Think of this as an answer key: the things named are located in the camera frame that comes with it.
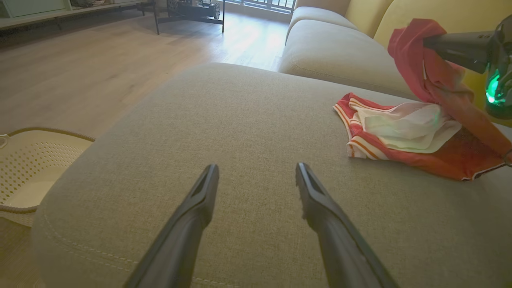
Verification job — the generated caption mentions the cream perforated laundry basket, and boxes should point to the cream perforated laundry basket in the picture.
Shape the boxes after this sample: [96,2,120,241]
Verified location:
[0,127,96,228]

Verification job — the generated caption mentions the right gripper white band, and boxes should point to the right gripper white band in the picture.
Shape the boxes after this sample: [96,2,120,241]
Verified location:
[423,15,512,120]

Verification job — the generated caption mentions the red shorts with crest logo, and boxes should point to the red shorts with crest logo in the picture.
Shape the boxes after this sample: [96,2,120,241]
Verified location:
[333,18,512,182]

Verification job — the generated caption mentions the fabric sofa seat cushion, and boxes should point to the fabric sofa seat cushion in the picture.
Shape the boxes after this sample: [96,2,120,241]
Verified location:
[286,6,359,40]
[278,19,418,100]

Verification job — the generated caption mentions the large yellow sofa back cushion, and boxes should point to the large yellow sofa back cushion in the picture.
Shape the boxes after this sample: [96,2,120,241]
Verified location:
[374,0,512,128]

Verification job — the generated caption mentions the window railing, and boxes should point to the window railing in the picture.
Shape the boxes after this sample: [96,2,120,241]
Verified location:
[224,0,296,12]

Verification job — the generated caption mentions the low white shelf cabinet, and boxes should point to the low white shelf cabinet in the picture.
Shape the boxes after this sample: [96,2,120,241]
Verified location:
[0,0,150,30]

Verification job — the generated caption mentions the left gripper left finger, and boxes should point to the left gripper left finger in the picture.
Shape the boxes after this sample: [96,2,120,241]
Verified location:
[123,163,220,288]

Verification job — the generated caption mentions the small yellow sofa back cushion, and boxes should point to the small yellow sofa back cushion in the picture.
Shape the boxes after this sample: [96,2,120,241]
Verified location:
[345,0,395,39]

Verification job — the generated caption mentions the black metal frame table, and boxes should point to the black metal frame table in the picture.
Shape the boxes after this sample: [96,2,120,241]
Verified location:
[154,0,226,35]

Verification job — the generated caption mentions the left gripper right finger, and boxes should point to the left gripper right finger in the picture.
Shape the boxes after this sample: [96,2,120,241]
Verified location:
[295,162,400,288]

